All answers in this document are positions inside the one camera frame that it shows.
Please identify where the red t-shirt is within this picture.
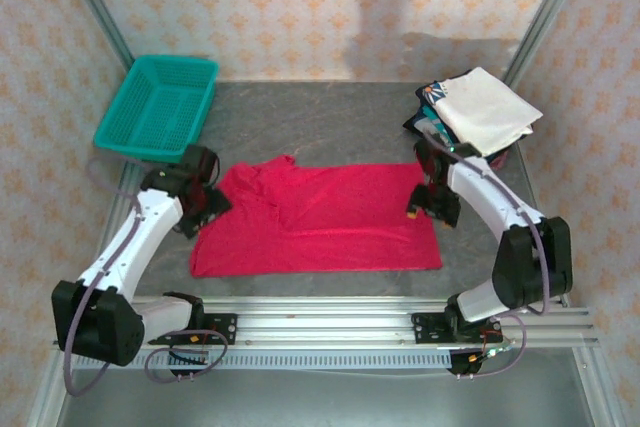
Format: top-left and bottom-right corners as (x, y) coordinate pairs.
(188, 154), (444, 279)

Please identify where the navy printed folded t-shirt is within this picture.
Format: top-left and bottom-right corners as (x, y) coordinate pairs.
(403, 80), (532, 168)

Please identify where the maroon folded t-shirt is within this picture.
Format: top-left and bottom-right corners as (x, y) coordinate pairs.
(491, 146), (515, 171)

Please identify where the white folded t-shirt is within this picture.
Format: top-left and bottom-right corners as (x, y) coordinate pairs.
(430, 66), (545, 157)

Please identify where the teal plastic basket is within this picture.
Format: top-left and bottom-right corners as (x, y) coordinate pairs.
(93, 54), (221, 165)

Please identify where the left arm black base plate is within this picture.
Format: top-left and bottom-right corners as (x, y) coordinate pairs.
(148, 313), (238, 347)

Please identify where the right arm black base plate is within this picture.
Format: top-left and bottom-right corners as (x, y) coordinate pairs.
(411, 311), (501, 346)

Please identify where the aluminium mounting rail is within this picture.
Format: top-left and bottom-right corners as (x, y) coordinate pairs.
(52, 294), (601, 349)

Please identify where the slotted grey cable duct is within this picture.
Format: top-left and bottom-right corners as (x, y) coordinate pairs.
(74, 350), (454, 371)

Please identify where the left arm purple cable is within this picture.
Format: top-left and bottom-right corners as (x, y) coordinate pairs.
(62, 156), (230, 397)

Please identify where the aluminium frame post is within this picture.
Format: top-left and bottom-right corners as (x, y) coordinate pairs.
(53, 0), (137, 71)
(501, 0), (597, 89)

